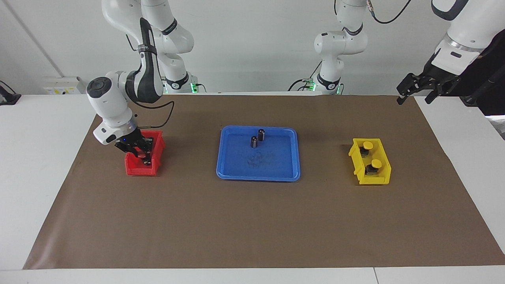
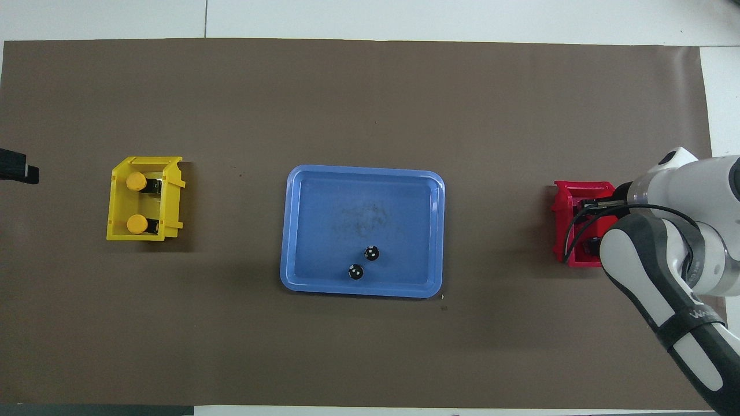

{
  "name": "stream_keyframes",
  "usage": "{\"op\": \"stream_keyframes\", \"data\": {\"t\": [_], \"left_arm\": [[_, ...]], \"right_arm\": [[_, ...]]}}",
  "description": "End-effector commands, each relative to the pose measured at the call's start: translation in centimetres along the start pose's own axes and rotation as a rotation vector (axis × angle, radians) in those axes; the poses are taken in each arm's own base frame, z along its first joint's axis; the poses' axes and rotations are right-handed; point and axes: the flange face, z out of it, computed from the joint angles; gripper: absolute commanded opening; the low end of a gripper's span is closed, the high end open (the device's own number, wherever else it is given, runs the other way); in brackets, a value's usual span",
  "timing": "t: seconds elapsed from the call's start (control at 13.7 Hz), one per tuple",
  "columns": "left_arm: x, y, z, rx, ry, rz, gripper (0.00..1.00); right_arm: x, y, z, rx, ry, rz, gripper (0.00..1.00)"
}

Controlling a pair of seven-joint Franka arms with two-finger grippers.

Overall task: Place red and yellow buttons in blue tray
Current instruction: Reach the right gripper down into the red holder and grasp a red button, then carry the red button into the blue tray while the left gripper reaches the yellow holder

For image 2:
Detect yellow push button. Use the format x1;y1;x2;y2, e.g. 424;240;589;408
126;172;164;194
126;214;161;235

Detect blue plastic tray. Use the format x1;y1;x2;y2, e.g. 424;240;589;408
280;165;446;299

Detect yellow plastic bin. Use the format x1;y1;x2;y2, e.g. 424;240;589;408
106;156;187;242

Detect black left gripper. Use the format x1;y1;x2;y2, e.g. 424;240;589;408
0;148;39;184

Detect brown paper mat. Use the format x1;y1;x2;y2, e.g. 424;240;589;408
0;38;728;410

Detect red plastic bin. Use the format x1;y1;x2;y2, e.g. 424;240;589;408
551;181;618;269

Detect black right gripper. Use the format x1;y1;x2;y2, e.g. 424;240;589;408
580;182;634;219

